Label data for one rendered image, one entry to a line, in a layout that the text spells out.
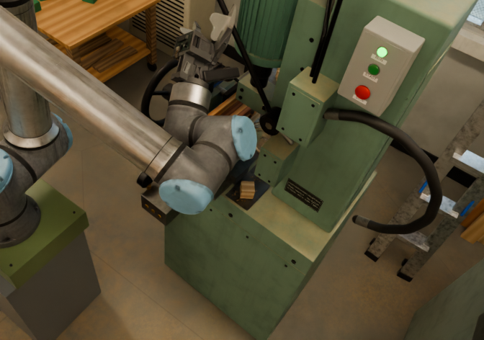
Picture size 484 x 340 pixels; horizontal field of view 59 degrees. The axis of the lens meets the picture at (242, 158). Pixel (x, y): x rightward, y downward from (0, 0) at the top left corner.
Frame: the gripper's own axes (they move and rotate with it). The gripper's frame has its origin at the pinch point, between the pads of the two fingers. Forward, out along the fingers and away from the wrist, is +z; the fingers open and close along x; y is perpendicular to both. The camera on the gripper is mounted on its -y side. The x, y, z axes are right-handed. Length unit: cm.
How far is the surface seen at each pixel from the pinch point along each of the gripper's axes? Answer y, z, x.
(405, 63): -11.8, -16.4, -43.5
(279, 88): -21.3, -11.4, -4.2
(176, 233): -47, -52, 65
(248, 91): -23.8, -8.9, 11.0
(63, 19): -5, 43, 142
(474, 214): -192, -13, 6
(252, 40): -9.5, -3.3, -3.7
